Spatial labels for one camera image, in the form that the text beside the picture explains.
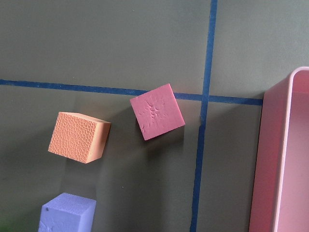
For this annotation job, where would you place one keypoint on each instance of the far orange foam block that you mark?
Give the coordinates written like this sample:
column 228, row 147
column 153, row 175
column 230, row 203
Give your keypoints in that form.
column 79, row 137

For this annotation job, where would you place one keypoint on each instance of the purple foam block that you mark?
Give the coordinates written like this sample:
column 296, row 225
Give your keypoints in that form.
column 67, row 213

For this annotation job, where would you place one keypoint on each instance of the red plastic bin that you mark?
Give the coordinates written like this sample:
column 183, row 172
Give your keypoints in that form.
column 281, row 184

